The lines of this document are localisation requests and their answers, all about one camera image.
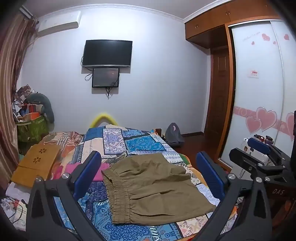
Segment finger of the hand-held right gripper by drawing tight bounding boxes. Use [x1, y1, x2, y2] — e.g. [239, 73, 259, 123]
[229, 148, 287, 181]
[247, 138, 290, 163]

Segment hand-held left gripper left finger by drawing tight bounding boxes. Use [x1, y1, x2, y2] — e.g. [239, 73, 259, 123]
[25, 151, 109, 241]

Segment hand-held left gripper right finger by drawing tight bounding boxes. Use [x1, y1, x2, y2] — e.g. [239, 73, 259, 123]
[195, 151, 274, 241]

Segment olive green pants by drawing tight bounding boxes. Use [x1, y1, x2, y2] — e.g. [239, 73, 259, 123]
[101, 153, 216, 226]

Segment pink cloth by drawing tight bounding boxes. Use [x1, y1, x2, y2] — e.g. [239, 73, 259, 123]
[65, 162, 110, 182]

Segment striped bedding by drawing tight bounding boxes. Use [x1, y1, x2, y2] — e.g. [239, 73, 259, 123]
[38, 131, 84, 163]

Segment grey backpack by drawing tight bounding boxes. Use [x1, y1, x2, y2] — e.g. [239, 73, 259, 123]
[164, 123, 185, 148]

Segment blue patchwork blanket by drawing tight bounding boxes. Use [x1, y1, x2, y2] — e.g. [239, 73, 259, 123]
[53, 124, 238, 241]

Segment wooden lap table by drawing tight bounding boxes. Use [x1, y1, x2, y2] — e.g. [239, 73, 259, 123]
[10, 144, 60, 189]

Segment yellow hoop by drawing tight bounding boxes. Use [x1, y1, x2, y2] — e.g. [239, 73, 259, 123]
[90, 112, 119, 128]

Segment brown wooden door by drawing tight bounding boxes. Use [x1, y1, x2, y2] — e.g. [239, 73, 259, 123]
[205, 45, 232, 139]

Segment green fabric bag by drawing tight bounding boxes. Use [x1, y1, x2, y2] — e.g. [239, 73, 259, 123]
[16, 115, 48, 143]

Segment grey plush pillow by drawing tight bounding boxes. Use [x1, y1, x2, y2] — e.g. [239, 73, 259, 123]
[24, 93, 55, 123]

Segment striped brown curtain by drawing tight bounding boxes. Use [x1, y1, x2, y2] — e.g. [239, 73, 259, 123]
[0, 14, 37, 183]

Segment wooden overhead cabinet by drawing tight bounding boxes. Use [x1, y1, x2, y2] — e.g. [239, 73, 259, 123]
[184, 0, 281, 49]

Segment white air conditioner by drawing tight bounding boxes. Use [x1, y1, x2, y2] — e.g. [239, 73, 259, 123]
[37, 10, 82, 37]

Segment black monitor cable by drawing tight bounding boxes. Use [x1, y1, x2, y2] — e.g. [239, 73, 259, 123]
[105, 87, 116, 100]

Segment tangled cables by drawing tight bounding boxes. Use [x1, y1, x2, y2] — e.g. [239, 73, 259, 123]
[1, 196, 29, 226]

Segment small black wall monitor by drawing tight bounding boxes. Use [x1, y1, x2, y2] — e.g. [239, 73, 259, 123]
[92, 68, 120, 88]

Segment black wall television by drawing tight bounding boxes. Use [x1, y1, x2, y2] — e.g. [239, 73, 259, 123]
[82, 40, 133, 68]

